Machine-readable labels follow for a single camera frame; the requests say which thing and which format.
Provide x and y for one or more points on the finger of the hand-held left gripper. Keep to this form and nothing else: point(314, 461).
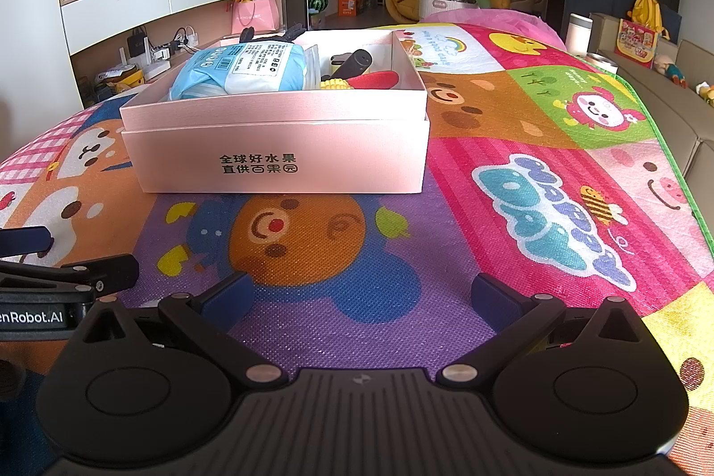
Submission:
point(25, 240)
point(111, 271)

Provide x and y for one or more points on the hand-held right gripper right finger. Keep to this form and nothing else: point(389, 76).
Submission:
point(491, 297)

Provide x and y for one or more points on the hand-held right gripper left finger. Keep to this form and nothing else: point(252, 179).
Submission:
point(228, 295)

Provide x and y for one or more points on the pink cardboard box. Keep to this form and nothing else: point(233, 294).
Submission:
point(334, 152)

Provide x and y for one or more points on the blue tissue pack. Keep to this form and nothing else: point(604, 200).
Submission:
point(240, 69)

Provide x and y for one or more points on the yellow corn toy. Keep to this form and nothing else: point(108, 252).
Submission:
point(336, 84)

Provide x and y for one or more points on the red elongated toy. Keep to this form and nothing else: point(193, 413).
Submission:
point(379, 79)

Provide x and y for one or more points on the black plush toy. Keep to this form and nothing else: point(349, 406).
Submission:
point(273, 35)

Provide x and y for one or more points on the black cylinder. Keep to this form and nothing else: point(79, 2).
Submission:
point(352, 62)

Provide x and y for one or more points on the colourful cartoon play mat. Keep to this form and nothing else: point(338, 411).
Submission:
point(502, 130)

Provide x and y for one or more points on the beige sofa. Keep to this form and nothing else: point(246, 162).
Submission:
point(680, 130)

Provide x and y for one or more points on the silver mug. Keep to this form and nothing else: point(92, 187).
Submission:
point(600, 63)

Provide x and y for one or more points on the white canister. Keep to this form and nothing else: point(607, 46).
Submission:
point(578, 34)

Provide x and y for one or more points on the pink cloth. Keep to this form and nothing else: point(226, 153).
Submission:
point(491, 20)

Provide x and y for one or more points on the pink gift bag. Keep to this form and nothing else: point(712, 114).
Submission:
point(256, 16)

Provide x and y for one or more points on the small colourful plush toy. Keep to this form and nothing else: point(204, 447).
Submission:
point(672, 72)

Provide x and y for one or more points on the cartoon printed gift bag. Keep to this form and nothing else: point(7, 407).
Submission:
point(636, 44)

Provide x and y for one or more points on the yellow orange plush toy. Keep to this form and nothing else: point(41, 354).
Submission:
point(707, 94)

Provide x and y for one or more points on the watermelon ball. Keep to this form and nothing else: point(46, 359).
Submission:
point(318, 2)

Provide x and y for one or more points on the orange box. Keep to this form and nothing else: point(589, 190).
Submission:
point(348, 3)

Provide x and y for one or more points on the yellow backpack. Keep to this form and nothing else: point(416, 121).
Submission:
point(647, 13)

